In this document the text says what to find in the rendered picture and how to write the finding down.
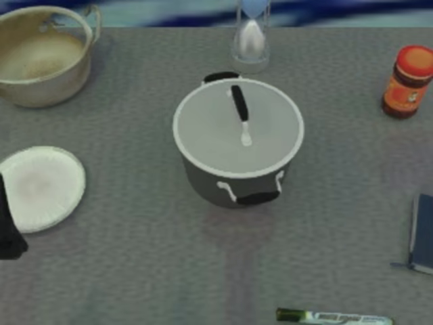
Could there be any orange-lidded jar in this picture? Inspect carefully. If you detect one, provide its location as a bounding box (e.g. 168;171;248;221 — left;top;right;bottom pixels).
381;45;433;119

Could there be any clear hourglass with white sand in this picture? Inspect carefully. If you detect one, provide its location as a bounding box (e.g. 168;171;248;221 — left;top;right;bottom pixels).
231;0;271;74

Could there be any green and white marker pen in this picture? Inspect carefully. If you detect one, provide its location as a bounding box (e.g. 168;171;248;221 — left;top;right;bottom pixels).
275;307;394;325

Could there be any dark blue notebook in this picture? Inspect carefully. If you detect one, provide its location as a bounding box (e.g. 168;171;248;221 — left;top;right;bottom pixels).
390;193;433;274

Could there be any dark gray lidded kitchen pot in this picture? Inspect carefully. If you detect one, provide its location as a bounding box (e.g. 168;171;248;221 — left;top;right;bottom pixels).
172;71;305;209

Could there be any beige metal pot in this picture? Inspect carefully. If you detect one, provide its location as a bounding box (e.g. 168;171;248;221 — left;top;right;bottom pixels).
0;4;102;109

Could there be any white paper plate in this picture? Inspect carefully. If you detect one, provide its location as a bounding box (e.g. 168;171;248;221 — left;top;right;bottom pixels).
0;146;87;234

